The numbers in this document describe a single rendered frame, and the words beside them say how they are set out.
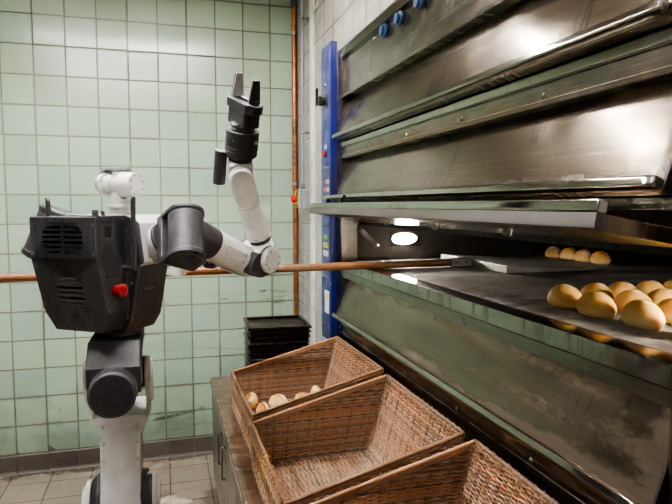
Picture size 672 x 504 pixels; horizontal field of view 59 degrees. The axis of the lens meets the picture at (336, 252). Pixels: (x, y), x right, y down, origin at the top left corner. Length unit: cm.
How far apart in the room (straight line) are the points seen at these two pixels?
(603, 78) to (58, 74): 286
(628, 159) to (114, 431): 140
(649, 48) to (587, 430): 68
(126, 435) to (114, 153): 198
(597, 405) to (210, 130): 269
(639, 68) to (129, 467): 151
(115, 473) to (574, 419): 118
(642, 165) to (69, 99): 294
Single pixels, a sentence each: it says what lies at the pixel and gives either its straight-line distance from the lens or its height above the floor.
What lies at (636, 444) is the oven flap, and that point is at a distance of 117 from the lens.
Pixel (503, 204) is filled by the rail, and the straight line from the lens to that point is 116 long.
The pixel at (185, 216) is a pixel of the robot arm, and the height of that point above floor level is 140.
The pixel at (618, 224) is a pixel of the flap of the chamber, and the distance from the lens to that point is 98.
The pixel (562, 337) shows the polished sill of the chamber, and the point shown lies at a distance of 127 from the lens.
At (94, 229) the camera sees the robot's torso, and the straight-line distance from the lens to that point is 150.
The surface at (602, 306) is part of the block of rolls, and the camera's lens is 143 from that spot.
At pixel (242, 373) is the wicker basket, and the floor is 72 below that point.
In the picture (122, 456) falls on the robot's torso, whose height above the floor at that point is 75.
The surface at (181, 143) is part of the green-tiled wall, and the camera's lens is 345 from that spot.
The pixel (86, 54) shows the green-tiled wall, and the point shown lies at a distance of 354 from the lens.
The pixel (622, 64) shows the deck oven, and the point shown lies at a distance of 117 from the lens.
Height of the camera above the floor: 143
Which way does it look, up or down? 5 degrees down
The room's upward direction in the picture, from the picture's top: straight up
